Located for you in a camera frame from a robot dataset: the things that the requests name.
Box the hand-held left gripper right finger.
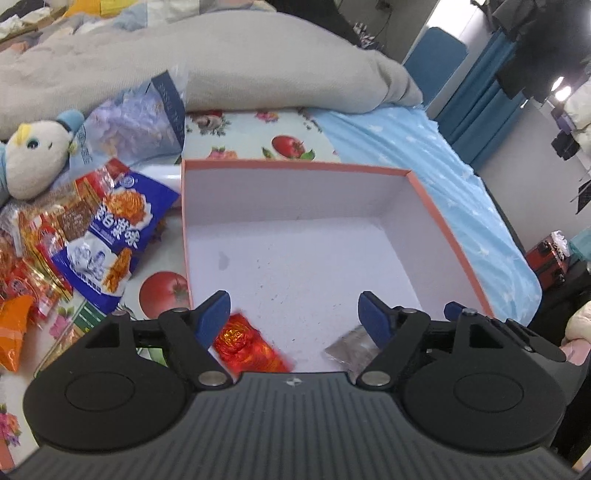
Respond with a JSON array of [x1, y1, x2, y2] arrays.
[[357, 290, 567, 389]]

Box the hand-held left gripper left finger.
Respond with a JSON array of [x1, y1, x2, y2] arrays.
[[83, 290, 232, 390]]

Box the silver foil snack packet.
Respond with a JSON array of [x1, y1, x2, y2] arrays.
[[324, 324, 381, 385]]

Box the red foil snack packet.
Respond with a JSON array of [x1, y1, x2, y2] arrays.
[[212, 312, 297, 376]]

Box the orange-edged white cardboard box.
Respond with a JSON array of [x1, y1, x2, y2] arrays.
[[180, 158, 496, 376]]

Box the blue snack bag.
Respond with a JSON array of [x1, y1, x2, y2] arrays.
[[49, 158, 181, 314]]

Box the light blue star bedsheet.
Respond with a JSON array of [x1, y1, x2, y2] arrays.
[[302, 104, 544, 334]]

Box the red case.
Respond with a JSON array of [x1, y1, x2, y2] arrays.
[[526, 233, 574, 290]]

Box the tomato print sheet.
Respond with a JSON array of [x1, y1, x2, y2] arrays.
[[0, 108, 343, 459]]

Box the pile of red snack packets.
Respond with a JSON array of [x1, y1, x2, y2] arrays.
[[0, 174, 116, 325]]

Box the orange snack packet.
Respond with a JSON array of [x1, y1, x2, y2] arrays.
[[0, 294, 37, 374]]

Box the cream cloth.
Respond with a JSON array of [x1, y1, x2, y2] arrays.
[[560, 300, 591, 366]]

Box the translucent blue plastic bag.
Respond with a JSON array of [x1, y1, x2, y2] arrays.
[[68, 68, 188, 175]]

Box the white and blue plush toy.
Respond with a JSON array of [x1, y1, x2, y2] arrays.
[[0, 109, 86, 202]]

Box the blue curtain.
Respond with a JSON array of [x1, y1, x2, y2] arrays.
[[436, 30, 527, 170]]

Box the black bag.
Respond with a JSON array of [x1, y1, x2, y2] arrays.
[[551, 131, 581, 161]]

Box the grey duvet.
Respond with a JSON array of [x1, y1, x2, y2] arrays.
[[0, 11, 424, 140]]

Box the dark hanging clothes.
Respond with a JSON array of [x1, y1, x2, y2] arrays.
[[488, 0, 591, 105]]

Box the colourful bedding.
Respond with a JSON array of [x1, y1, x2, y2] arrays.
[[0, 0, 278, 52]]

